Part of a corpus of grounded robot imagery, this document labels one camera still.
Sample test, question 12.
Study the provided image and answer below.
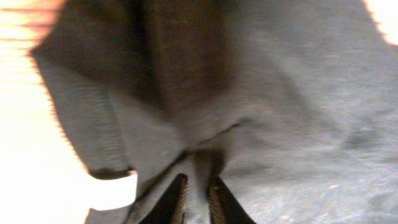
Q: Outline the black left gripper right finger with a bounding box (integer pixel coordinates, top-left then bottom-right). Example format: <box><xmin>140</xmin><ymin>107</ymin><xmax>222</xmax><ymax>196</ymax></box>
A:
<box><xmin>208</xmin><ymin>177</ymin><xmax>256</xmax><ymax>224</ymax></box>

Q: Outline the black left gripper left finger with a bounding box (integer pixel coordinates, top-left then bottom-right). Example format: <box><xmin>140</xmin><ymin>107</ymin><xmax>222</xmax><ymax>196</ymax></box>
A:
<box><xmin>139</xmin><ymin>174</ymin><xmax>188</xmax><ymax>224</ymax></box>

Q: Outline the black t-shirt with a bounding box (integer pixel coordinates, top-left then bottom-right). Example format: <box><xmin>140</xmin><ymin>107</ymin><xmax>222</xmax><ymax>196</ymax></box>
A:
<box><xmin>31</xmin><ymin>0</ymin><xmax>397</xmax><ymax>223</ymax></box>

